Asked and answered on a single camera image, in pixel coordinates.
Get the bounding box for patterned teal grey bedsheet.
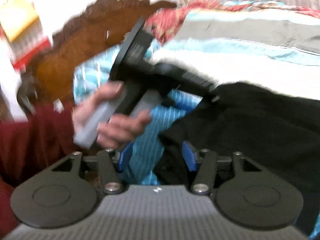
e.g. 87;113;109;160
72;0;320;185

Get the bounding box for maroon sleeve forearm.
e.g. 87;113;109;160
1;101;95;236

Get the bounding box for red floral blanket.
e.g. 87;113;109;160
144;0;319;44

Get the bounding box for black pants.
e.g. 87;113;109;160
152;81;320;235

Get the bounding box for brown wooden headboard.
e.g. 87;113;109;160
16;0;176;114

